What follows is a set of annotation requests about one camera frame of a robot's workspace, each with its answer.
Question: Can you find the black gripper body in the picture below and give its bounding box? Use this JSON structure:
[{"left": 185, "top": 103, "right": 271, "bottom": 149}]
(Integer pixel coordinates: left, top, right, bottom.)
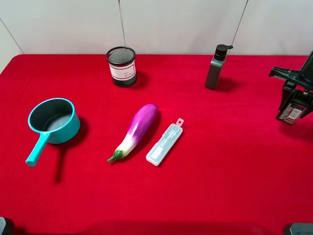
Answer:
[{"left": 269, "top": 51, "right": 313, "bottom": 91}]

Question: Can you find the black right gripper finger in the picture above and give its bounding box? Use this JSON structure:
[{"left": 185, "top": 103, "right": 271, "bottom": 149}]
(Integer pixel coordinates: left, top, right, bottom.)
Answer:
[{"left": 300, "top": 90, "right": 313, "bottom": 119}]

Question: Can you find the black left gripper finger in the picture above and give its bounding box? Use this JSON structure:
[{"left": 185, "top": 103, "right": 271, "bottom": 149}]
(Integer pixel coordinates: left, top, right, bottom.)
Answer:
[{"left": 278, "top": 83, "right": 296, "bottom": 110}]

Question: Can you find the small black box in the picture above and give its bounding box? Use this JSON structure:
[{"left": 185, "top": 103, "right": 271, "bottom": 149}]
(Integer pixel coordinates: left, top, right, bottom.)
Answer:
[{"left": 276, "top": 90, "right": 306, "bottom": 125}]

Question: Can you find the dark object bottom right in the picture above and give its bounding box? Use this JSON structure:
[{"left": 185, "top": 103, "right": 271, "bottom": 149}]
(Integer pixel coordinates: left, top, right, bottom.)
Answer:
[{"left": 283, "top": 223, "right": 313, "bottom": 235}]

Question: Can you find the dark object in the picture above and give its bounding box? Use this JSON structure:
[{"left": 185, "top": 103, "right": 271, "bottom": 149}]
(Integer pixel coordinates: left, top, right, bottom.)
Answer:
[
  {"left": 0, "top": 217, "right": 14, "bottom": 235},
  {"left": 283, "top": 223, "right": 313, "bottom": 235}
]

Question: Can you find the dark object bottom left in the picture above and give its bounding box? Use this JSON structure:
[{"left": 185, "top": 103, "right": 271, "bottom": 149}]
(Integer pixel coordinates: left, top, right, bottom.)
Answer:
[{"left": 0, "top": 217, "right": 14, "bottom": 235}]

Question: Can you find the dark grey pump bottle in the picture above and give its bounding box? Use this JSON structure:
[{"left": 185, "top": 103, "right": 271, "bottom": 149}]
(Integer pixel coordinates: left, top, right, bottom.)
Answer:
[{"left": 205, "top": 44, "right": 233, "bottom": 90}]

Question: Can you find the red table cloth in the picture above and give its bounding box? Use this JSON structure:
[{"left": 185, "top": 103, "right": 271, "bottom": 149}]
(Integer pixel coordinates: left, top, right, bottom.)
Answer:
[{"left": 0, "top": 54, "right": 313, "bottom": 235}]

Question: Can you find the clear plastic slim case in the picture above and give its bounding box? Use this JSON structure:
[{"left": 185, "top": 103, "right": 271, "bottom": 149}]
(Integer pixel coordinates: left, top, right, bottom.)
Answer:
[{"left": 146, "top": 118, "right": 184, "bottom": 166}]

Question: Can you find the purple toy eggplant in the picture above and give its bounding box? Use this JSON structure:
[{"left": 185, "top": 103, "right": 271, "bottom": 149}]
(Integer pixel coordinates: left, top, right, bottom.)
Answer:
[{"left": 107, "top": 103, "right": 158, "bottom": 163}]

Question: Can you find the black mesh pen holder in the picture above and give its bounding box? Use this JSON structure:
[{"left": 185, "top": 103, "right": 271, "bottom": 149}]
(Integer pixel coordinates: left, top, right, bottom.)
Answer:
[{"left": 106, "top": 46, "right": 137, "bottom": 87}]

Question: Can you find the teal saucepan with handle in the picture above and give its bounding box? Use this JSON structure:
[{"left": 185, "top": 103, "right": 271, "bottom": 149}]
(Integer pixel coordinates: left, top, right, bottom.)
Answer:
[{"left": 25, "top": 97, "right": 81, "bottom": 166}]

